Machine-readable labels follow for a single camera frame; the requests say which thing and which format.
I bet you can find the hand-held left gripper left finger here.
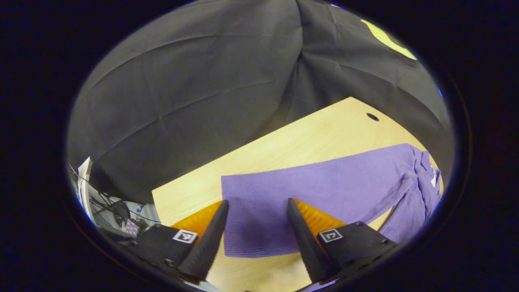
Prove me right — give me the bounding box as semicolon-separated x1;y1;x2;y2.
122;200;229;282

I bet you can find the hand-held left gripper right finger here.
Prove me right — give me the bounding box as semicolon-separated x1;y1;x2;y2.
287;198;400;284

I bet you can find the purple knit cardigan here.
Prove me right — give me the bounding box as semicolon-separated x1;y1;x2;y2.
221;143;442;292

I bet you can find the white panel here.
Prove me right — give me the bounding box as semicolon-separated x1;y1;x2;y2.
77;157;94;223

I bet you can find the black backdrop cloth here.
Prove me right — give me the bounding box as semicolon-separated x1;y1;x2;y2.
67;0;455;205

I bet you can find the tangle of black cables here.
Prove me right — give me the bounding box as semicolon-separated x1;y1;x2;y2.
68;162;161;228

